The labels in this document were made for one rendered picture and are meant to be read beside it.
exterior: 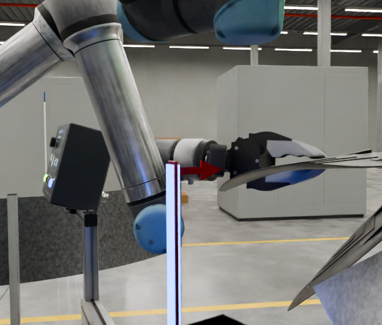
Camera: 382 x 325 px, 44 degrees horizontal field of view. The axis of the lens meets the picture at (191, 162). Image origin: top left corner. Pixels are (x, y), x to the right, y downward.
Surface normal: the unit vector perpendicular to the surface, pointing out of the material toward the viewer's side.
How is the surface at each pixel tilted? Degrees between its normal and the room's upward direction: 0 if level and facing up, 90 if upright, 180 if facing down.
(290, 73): 90
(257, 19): 93
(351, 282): 55
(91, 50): 93
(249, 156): 84
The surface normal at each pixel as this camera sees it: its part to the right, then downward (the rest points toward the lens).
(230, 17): -0.62, 0.10
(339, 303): -0.45, -0.53
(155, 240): 0.04, 0.05
